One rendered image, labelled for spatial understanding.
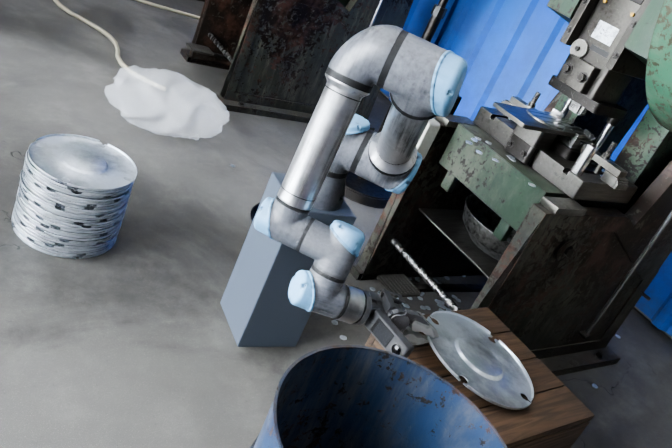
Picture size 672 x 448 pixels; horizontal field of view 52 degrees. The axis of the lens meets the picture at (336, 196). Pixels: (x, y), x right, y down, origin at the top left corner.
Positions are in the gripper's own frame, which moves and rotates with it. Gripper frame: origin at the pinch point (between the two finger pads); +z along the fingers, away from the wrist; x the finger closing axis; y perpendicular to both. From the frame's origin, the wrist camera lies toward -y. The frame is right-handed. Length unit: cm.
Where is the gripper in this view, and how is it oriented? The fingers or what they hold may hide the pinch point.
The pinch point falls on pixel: (433, 338)
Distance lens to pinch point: 156.3
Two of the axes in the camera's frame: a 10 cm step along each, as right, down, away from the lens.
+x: -5.1, 7.9, 3.5
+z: 8.4, 3.4, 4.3
